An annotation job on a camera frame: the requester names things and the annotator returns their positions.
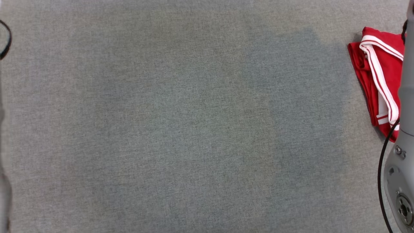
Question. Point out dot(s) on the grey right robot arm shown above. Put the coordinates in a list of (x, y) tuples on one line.
[(406, 161)]

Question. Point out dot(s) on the red Bulls basketball jersey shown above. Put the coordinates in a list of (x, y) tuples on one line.
[(393, 74)]

